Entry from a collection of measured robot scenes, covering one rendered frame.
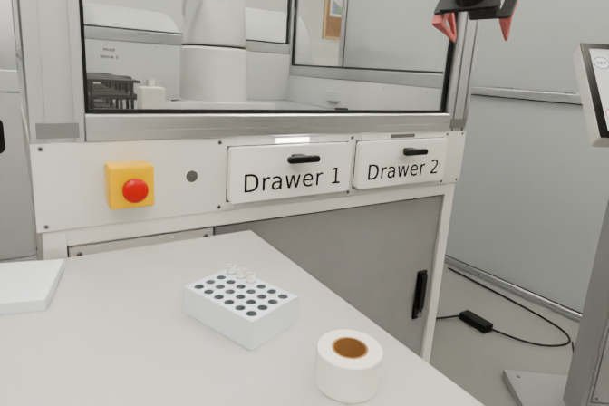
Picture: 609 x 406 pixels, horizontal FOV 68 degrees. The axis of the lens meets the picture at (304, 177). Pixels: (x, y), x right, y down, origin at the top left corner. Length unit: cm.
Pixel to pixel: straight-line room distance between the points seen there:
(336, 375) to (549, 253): 213
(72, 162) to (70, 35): 20
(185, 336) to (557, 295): 219
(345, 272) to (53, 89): 75
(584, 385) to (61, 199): 157
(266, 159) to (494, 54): 191
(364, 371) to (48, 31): 64
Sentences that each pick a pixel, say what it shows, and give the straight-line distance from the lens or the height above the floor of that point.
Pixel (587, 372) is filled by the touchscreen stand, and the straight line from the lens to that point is 177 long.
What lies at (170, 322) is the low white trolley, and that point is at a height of 76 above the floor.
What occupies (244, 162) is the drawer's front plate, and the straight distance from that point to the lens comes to 88.
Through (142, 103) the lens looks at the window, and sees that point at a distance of 84.
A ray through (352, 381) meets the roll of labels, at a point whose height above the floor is 79.
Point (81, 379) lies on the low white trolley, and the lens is 56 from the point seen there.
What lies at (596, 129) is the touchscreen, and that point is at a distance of 137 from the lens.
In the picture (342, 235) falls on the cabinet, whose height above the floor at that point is 70.
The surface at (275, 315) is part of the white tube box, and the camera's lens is 58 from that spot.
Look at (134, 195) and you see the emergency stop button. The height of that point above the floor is 87.
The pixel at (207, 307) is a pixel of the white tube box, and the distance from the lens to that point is 60.
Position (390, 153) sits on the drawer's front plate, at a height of 90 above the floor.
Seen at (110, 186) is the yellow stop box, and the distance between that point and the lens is 79.
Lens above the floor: 108
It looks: 14 degrees down
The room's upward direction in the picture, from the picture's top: 4 degrees clockwise
